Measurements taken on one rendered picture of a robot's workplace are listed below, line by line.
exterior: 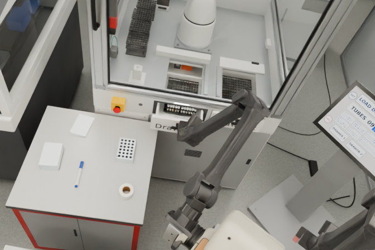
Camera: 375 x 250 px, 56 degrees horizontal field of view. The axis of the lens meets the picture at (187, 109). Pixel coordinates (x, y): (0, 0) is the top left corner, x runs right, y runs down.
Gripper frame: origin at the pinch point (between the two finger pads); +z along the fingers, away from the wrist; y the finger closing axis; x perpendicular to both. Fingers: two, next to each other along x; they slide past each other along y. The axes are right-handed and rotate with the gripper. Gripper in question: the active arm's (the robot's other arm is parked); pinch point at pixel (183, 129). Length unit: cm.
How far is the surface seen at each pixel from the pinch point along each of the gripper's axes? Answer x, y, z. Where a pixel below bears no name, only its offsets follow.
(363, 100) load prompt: -87, 30, -10
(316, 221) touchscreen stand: -113, -58, 61
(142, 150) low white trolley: 19.2, -14.8, 4.4
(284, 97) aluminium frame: -47, 24, -9
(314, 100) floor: -133, 31, 146
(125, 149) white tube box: 27.6, -14.6, -0.4
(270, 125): -48.2, 8.4, 9.0
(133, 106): 28.2, 6.9, 11.8
